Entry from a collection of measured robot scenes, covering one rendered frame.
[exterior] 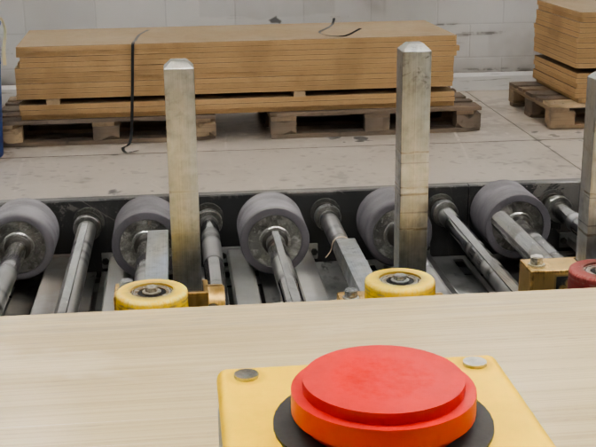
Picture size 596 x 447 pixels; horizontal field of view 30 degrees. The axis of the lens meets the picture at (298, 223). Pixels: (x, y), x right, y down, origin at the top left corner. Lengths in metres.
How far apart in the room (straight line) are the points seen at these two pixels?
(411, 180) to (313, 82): 4.85
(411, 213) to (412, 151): 0.08
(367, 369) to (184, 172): 1.09
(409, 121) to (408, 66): 0.07
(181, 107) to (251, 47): 4.83
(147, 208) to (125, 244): 0.07
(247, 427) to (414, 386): 0.04
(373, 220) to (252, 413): 1.52
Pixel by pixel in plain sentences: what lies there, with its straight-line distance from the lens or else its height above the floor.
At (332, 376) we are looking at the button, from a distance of 0.24.
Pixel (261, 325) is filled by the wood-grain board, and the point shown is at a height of 0.90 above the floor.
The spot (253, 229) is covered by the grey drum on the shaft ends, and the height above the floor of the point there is 0.82.
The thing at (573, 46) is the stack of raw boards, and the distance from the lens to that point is 6.57.
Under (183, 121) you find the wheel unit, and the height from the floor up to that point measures 1.07.
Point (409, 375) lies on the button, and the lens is 0.24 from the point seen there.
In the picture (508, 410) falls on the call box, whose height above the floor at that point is 1.22.
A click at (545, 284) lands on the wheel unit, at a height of 0.85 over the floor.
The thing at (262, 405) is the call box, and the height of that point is 1.22.
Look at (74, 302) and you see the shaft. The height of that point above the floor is 0.81.
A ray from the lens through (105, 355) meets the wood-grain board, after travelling 1.10.
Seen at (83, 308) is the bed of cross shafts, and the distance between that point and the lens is 1.76.
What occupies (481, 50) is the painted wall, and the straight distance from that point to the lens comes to 7.71.
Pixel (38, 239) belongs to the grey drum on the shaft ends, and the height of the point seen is 0.81.
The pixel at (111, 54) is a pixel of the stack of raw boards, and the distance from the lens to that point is 6.12.
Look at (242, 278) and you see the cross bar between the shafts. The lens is 1.77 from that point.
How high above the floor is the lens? 1.33
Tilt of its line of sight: 17 degrees down
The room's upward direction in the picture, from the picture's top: 1 degrees counter-clockwise
